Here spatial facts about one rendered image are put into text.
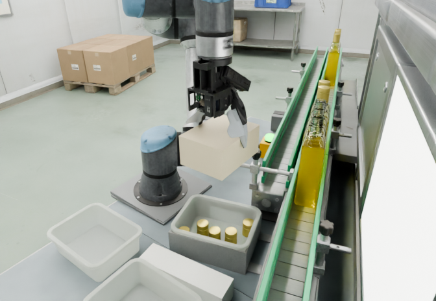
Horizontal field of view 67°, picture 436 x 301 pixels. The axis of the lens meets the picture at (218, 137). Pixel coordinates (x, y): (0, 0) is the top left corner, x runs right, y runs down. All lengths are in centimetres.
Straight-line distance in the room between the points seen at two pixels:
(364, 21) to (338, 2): 59
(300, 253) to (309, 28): 622
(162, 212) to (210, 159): 43
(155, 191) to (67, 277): 35
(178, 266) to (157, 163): 35
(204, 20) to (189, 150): 28
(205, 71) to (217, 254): 49
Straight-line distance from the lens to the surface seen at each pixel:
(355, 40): 687
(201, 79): 67
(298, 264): 80
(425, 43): 52
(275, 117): 161
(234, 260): 91
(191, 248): 94
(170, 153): 105
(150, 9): 74
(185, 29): 111
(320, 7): 680
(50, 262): 106
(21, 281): 104
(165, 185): 111
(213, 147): 69
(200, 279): 84
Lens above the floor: 146
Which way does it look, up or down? 27 degrees down
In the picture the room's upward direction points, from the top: straight up
